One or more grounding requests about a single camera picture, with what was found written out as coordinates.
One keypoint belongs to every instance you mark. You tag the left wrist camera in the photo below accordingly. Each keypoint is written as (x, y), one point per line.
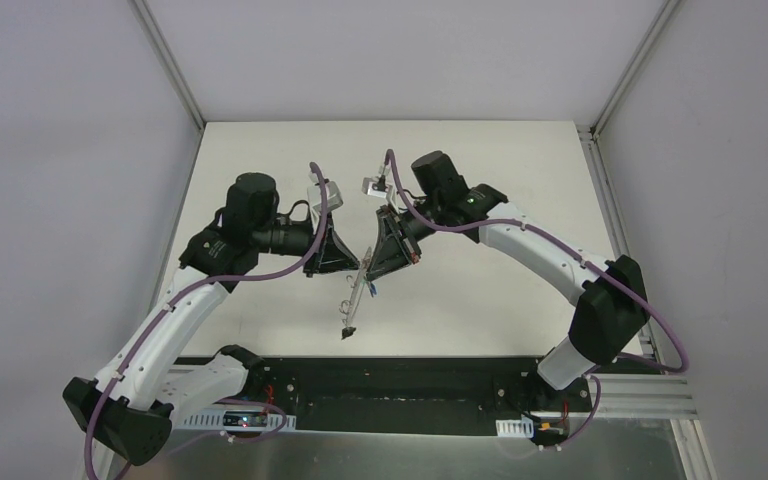
(333, 199)

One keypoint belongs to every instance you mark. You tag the left white cable duct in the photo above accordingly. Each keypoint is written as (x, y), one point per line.
(238, 420)

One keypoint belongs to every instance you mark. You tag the keyring with black key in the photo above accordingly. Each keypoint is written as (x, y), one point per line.
(348, 307)

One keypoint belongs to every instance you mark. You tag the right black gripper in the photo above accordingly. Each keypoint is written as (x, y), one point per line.
(402, 236)

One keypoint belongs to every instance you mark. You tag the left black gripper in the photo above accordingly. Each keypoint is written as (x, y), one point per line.
(316, 245)

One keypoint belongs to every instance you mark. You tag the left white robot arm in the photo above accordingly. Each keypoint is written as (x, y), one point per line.
(130, 406)

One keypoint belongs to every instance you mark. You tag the right white cable duct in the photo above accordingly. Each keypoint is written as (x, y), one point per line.
(515, 428)

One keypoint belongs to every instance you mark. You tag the white cable duct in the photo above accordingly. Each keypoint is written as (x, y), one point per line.
(515, 428)
(238, 420)

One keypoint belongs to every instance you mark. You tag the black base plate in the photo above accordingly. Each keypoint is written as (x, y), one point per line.
(460, 396)

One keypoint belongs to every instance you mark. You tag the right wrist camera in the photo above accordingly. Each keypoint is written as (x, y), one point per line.
(379, 186)

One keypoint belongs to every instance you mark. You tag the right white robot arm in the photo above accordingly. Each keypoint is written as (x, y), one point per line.
(607, 295)

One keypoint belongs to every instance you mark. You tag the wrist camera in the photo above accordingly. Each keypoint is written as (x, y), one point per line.
(379, 186)
(333, 199)

